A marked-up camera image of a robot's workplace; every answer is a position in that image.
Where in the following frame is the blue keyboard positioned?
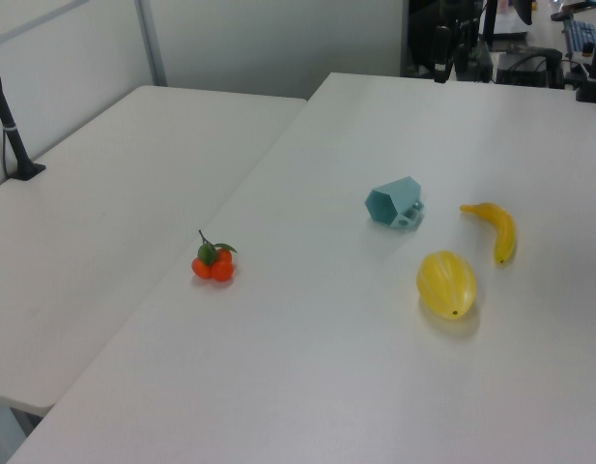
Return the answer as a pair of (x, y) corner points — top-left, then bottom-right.
(563, 13), (596, 51)

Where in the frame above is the black vertical pole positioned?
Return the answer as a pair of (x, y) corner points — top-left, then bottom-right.
(482, 0), (498, 48)

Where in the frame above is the teal hexagonal mug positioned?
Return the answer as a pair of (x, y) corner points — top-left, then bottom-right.
(364, 176), (427, 231)

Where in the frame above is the black equipment box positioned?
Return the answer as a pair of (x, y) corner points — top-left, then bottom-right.
(495, 47), (566, 89)

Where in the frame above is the orange tangerine cluster with leaves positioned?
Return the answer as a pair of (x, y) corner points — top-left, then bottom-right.
(190, 229), (240, 283)

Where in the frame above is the yellow toy melon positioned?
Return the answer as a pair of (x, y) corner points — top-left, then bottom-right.
(415, 249), (478, 321)

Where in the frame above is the grey partition frame post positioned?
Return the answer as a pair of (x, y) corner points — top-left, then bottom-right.
(133, 0), (169, 88)

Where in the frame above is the black camera stand pole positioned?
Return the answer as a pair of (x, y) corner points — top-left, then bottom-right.
(0, 47), (47, 182)

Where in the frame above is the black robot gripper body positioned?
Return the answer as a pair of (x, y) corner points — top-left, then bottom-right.
(433, 21), (473, 67)

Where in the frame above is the black clamp camera stand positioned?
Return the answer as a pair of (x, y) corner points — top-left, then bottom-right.
(574, 45), (596, 103)

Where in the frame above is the thin black cable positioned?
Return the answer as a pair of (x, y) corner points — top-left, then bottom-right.
(0, 123), (13, 178)

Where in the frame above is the yellow toy banana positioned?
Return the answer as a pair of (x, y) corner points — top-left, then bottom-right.
(459, 201), (518, 266)

